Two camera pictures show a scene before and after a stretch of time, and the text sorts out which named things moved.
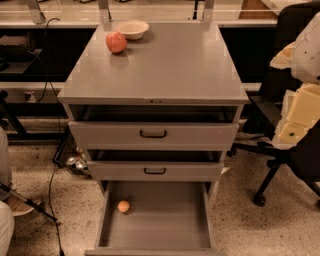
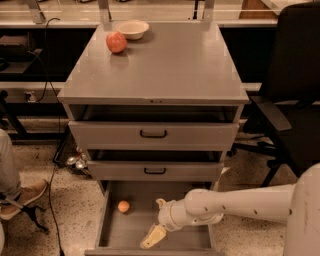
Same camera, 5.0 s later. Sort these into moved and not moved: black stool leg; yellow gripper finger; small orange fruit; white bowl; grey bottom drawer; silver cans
Moved: black stool leg; yellow gripper finger
Not moved: grey bottom drawer; white bowl; small orange fruit; silver cans
